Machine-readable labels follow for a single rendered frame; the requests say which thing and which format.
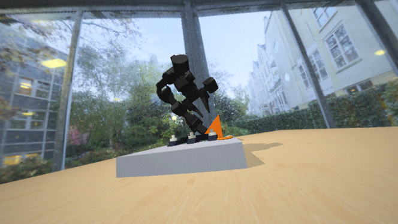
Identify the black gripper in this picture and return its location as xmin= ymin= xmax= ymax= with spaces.
xmin=171 ymin=77 xmax=219 ymax=117

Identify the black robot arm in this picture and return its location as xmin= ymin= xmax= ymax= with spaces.
xmin=156 ymin=55 xmax=208 ymax=135

